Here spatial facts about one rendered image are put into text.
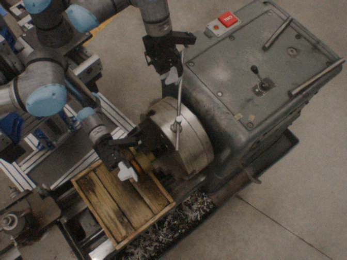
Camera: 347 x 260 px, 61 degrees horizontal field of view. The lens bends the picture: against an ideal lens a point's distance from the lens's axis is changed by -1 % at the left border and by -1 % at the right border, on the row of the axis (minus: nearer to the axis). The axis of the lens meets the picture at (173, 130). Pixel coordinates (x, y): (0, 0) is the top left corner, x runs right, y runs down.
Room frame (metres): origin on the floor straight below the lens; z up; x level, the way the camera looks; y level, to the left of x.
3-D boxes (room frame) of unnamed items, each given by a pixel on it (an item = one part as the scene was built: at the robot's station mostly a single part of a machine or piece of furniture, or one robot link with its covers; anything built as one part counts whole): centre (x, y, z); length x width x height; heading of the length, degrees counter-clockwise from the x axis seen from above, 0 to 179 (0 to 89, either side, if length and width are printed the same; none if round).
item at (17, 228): (0.08, 0.52, 1.13); 0.08 x 0.08 x 0.03
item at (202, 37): (0.79, -0.07, 1.24); 0.09 x 0.08 x 0.03; 131
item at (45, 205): (0.10, 0.50, 0.99); 0.20 x 0.10 x 0.05; 131
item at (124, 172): (0.29, 0.17, 1.10); 0.09 x 0.06 x 0.03; 40
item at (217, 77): (0.71, -0.29, 1.06); 0.59 x 0.48 x 0.39; 131
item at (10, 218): (0.08, 0.52, 1.17); 0.04 x 0.04 x 0.03
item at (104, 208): (0.26, 0.20, 0.89); 0.36 x 0.30 x 0.04; 41
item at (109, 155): (0.36, 0.24, 1.08); 0.12 x 0.09 x 0.08; 40
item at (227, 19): (0.90, -0.19, 1.26); 0.06 x 0.06 x 0.02; 41
